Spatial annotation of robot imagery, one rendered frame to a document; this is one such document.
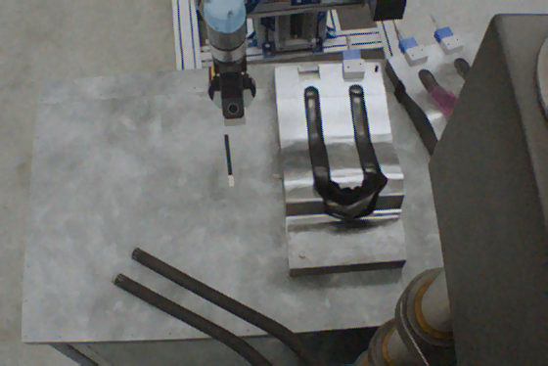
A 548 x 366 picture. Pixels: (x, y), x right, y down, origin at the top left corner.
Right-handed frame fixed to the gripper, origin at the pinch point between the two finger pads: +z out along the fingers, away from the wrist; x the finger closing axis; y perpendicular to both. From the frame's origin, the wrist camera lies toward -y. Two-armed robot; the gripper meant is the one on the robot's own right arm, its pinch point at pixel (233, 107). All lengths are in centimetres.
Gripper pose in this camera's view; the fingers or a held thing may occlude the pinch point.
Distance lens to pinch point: 156.5
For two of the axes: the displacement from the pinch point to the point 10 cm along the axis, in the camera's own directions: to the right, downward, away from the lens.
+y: -0.7, -9.1, 4.1
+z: 0.0, 4.1, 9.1
